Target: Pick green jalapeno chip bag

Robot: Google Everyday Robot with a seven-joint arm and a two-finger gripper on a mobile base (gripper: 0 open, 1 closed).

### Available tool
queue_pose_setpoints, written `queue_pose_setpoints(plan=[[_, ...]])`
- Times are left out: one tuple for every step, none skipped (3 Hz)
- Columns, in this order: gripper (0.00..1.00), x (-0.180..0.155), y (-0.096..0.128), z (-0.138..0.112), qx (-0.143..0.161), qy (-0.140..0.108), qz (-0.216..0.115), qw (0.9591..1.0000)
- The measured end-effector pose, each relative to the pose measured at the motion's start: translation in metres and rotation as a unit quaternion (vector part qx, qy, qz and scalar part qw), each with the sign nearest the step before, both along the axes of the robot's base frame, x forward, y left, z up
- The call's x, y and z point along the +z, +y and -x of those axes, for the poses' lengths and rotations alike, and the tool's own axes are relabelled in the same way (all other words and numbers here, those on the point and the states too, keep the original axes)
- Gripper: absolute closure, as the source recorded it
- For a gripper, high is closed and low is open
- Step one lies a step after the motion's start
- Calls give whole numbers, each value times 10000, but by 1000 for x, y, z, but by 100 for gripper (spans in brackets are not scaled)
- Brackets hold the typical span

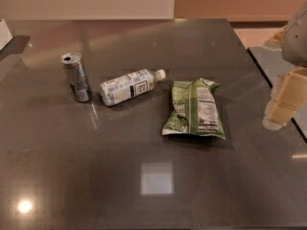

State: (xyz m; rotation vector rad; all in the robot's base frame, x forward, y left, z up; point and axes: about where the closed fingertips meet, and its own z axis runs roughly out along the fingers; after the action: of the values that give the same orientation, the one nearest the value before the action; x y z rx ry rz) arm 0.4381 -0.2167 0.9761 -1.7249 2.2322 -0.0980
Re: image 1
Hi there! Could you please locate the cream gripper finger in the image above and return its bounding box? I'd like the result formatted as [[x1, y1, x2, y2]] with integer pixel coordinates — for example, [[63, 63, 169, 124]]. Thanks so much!
[[272, 67, 307, 109], [262, 100, 296, 130]]

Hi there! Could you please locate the green jalapeno chip bag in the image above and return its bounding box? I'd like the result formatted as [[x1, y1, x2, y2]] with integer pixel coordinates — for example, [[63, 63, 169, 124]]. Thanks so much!
[[162, 78, 225, 139]]

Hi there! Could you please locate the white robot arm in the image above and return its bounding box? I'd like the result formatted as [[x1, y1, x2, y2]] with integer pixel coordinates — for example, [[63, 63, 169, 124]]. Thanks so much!
[[263, 2, 307, 130]]

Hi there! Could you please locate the white plastic water bottle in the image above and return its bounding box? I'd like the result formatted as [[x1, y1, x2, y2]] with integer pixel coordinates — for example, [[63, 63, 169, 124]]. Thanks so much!
[[99, 69, 166, 106]]

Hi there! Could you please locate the silver aluminium drink can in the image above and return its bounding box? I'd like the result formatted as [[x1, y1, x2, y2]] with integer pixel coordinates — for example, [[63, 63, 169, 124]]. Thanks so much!
[[60, 52, 92, 103]]

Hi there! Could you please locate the white box at left edge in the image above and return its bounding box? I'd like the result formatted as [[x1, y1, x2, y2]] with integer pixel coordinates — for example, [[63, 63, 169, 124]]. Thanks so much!
[[0, 19, 12, 51]]

